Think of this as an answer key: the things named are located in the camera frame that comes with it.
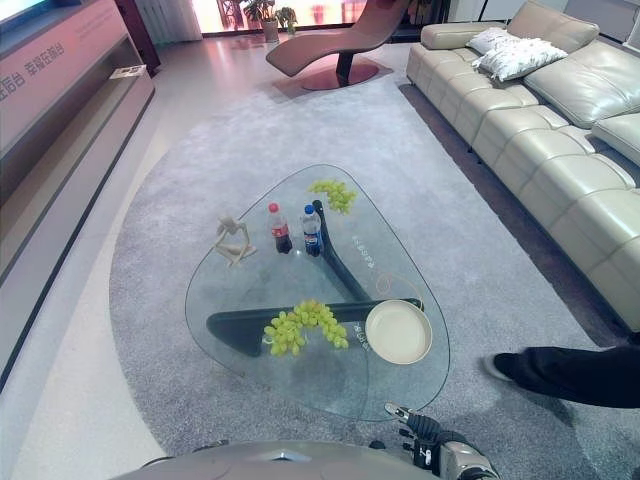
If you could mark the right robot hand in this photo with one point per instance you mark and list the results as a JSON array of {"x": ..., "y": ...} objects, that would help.
[{"x": 424, "y": 431}]

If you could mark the person's leg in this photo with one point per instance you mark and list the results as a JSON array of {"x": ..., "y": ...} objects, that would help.
[{"x": 565, "y": 375}]

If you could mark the small green grape bunch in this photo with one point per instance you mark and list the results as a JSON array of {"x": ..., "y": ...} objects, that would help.
[{"x": 336, "y": 193}]

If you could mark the grey area rug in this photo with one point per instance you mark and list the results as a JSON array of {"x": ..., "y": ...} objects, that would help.
[{"x": 210, "y": 165}]

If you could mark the white fringed throw pillow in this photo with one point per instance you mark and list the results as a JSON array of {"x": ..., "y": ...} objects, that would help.
[
  {"x": 520, "y": 57},
  {"x": 490, "y": 40}
]

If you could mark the potted green plant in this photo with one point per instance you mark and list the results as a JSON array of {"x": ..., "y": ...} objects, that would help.
[{"x": 262, "y": 15}]

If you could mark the small booklet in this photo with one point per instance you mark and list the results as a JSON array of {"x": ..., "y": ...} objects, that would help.
[{"x": 127, "y": 72}]

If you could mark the beige abstract figure sculpture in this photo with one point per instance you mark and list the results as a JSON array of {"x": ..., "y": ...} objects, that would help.
[{"x": 234, "y": 241}]

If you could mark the beige leather sofa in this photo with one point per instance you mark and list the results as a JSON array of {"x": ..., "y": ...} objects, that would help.
[{"x": 550, "y": 130}]

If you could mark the black table base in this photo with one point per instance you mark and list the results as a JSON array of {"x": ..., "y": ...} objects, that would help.
[{"x": 345, "y": 272}]

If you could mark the silver robot torso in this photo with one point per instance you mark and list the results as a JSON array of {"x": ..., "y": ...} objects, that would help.
[{"x": 280, "y": 460}]

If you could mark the red cap cola bottle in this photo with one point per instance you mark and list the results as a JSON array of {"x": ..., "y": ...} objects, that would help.
[{"x": 280, "y": 231}]

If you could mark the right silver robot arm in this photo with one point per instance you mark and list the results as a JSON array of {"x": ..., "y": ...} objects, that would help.
[{"x": 467, "y": 459}]

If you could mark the cream round plate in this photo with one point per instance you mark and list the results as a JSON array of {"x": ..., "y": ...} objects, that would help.
[{"x": 398, "y": 332}]

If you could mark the small potted plant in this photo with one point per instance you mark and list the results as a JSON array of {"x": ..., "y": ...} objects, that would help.
[{"x": 287, "y": 19}]

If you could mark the long grey media cabinet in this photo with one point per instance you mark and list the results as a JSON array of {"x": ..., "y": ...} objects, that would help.
[{"x": 55, "y": 140}]

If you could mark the glass coffee table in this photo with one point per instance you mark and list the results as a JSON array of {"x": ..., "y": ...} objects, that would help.
[{"x": 280, "y": 295}]

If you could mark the brown chaise lounge chair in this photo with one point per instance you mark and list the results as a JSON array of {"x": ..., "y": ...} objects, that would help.
[{"x": 332, "y": 42}]

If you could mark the blue cap cola bottle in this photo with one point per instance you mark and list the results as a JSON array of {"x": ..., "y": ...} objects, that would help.
[{"x": 311, "y": 233}]

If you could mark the large green grape bunch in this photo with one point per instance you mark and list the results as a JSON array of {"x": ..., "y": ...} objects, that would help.
[{"x": 306, "y": 326}]

